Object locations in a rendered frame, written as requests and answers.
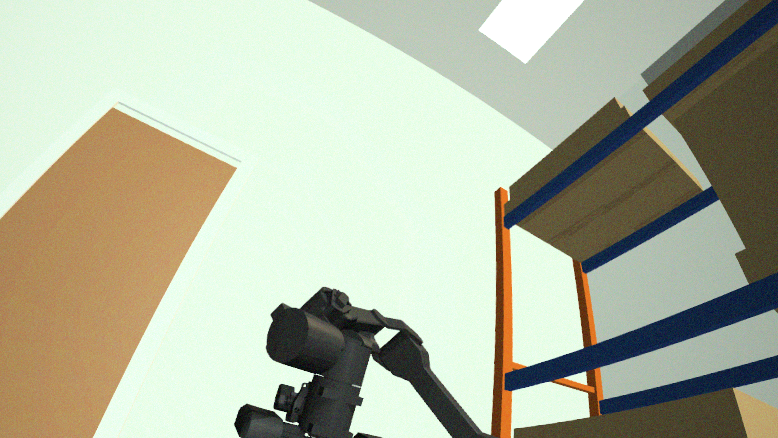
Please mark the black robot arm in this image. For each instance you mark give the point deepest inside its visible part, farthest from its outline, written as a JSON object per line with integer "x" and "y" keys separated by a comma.
{"x": 330, "y": 337}

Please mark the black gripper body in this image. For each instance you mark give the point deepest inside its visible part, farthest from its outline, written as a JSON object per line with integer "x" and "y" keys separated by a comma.
{"x": 328, "y": 413}

